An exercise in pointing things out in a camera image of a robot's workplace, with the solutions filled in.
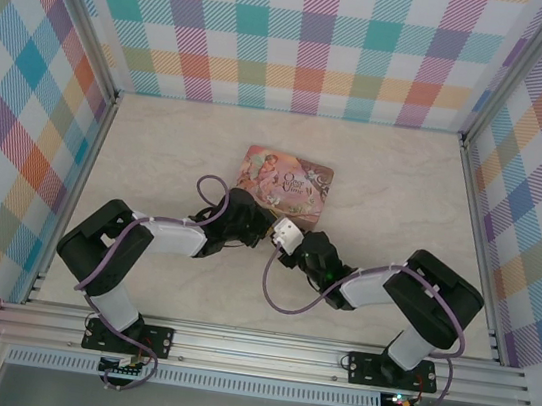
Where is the pink floral tin box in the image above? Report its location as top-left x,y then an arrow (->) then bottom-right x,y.
229,141 -> 339,225

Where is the small circuit board with lights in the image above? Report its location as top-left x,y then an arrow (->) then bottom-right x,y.
380,388 -> 418,406

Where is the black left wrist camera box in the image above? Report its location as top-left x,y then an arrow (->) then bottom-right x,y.
222,186 -> 261,220

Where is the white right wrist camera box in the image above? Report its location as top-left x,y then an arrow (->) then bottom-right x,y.
268,215 -> 309,260

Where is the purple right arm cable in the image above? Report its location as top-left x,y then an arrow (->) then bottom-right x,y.
245,242 -> 477,406

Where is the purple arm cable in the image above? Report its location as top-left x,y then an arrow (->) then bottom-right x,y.
60,157 -> 234,404
245,242 -> 477,406

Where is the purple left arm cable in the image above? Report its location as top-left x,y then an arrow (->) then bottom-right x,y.
60,157 -> 234,404

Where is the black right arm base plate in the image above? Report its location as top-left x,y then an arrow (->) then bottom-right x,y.
343,348 -> 442,397

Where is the wide aluminium base rail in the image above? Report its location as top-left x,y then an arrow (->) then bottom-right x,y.
0,292 -> 538,406

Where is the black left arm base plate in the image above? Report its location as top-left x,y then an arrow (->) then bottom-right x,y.
80,314 -> 177,363

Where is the white slotted cable duct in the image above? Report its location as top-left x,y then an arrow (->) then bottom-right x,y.
4,339 -> 386,406

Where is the aluminium side rail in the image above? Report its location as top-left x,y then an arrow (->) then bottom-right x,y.
23,81 -> 124,314
429,132 -> 534,367

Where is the aluminium frame post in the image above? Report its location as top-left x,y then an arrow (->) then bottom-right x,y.
23,0 -> 135,101
459,0 -> 542,157

